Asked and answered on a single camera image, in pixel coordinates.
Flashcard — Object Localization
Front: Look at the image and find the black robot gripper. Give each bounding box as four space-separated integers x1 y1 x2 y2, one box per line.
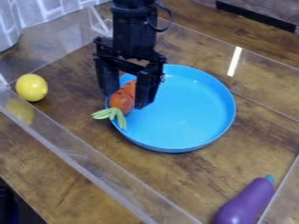
95 0 167 109

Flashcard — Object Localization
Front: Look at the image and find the orange toy carrot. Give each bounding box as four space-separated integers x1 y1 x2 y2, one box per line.
91 80 137 130

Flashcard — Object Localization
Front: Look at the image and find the yellow toy lemon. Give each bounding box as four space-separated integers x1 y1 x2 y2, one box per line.
15 73 49 102

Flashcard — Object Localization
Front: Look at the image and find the white grid curtain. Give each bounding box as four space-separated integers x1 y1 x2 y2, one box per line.
0 0 111 53

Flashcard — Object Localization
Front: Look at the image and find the purple toy eggplant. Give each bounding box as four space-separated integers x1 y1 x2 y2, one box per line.
213 175 276 224

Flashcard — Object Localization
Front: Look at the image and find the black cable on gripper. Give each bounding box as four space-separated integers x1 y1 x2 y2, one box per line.
146 0 174 33

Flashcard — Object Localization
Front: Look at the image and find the clear acrylic barrier wall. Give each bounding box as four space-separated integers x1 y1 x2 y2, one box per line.
0 74 204 224

